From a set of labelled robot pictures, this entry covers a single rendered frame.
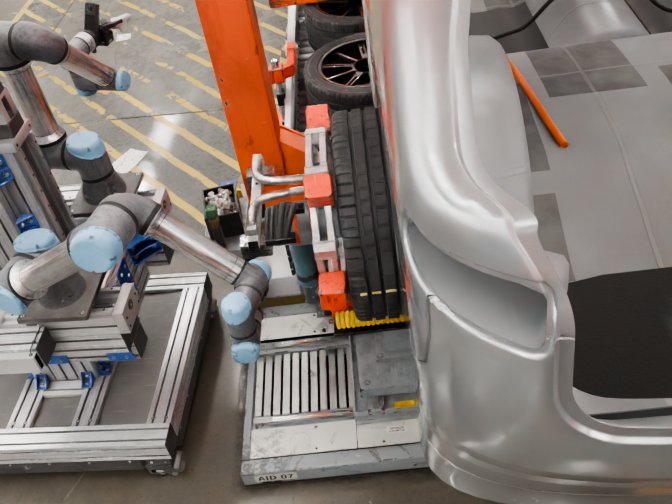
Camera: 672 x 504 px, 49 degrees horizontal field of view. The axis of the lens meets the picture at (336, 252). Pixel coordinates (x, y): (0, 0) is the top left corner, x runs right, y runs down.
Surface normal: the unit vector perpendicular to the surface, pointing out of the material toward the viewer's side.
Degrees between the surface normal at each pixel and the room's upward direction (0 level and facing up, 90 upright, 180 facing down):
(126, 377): 0
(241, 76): 90
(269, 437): 0
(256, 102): 90
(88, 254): 86
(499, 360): 89
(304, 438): 0
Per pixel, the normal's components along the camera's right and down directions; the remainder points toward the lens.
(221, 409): -0.13, -0.73
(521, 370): -0.36, 0.65
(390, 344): 0.04, 0.67
